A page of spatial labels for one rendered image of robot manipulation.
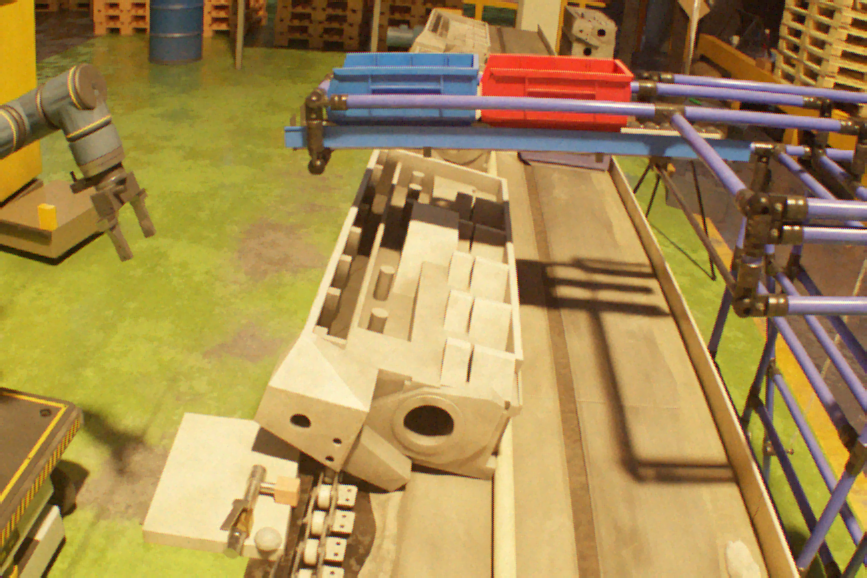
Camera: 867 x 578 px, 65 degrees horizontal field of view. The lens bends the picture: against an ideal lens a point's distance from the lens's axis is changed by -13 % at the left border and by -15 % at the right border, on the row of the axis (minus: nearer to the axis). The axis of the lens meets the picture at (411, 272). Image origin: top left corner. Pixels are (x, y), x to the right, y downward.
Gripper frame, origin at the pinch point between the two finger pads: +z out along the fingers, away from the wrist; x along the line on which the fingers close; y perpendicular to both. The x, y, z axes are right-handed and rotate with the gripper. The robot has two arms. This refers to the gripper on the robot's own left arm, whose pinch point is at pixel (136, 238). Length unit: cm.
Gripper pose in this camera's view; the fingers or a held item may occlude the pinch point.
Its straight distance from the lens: 168.2
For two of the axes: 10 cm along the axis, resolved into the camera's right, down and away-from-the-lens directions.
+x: 0.9, -4.0, 9.1
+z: 3.3, 8.7, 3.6
